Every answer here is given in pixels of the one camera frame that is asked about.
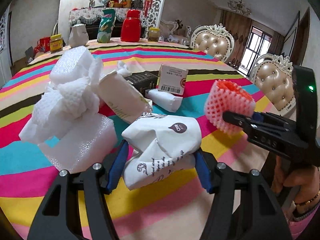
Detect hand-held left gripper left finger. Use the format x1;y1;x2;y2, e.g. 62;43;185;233
27;140;130;240

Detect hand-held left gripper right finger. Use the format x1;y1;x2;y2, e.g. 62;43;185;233
194;149;293;240

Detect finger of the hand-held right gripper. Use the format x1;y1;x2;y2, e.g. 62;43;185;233
222;110;311;165
252;111;298;131

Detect pink foam fruit net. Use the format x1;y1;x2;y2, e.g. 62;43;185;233
204;79;256;133

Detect large white foam block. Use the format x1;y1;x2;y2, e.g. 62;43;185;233
37;114;118;174

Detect white printed paper wrapper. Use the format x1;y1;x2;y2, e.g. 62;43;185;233
121;114;202;190

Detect black cardboard box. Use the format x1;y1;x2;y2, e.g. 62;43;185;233
124;71;159;97

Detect person's right forearm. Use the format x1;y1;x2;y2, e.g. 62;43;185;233
287;195;320;240

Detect person's right hand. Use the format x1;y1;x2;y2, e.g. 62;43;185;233
273;166;320;205

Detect beige tufted dining chair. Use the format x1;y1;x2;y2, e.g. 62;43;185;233
250;54;297;117
190;24;235;63

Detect dark wooden door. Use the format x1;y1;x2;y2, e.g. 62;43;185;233
291;9;311;68

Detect window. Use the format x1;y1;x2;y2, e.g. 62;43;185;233
240;26;273;77

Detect cream paper wrapper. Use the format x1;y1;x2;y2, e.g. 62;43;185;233
98;70;153;124

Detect small white tissue pack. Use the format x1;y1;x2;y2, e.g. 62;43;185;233
145;89;184;112

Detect beige cardboard box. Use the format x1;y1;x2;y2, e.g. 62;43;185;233
157;64;189;96

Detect crumpled white foam wrap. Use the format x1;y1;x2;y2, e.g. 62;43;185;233
19;75;100;144

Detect brown patterned curtain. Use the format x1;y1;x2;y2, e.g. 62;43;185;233
220;9;253;63

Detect striped colourful tablecloth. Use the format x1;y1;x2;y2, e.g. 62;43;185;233
0;37;298;240

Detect crumpled white tissue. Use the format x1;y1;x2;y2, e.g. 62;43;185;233
116;60;137;77

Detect ornate white sofa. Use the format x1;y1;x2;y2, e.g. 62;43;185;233
159;19;191;47

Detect ornate chandelier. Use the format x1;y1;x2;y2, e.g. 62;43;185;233
227;0;252;16

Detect yellow lid glass jar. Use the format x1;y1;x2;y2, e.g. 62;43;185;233
148;27;160;42

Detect white lattice screen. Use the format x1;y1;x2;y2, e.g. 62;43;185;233
139;0;168;40

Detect white ceramic teapot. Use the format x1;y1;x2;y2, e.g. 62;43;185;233
68;23;89;48

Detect red label glass jar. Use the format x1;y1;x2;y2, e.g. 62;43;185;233
49;34;63;54

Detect dark sideboard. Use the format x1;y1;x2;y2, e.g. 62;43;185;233
69;7;148;41

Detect green snack bag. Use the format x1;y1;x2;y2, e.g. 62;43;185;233
97;8;116;43

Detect red thermos jug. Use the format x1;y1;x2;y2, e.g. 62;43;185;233
120;9;142;42

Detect open cardboard box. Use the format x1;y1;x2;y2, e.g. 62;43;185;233
24;46;36;65

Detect red gift box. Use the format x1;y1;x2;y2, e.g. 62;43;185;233
37;37;52;53

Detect floral fringed cloth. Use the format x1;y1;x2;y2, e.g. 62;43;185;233
69;7;148;28

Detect gold bracelet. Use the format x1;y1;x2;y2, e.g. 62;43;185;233
294;191;320;207

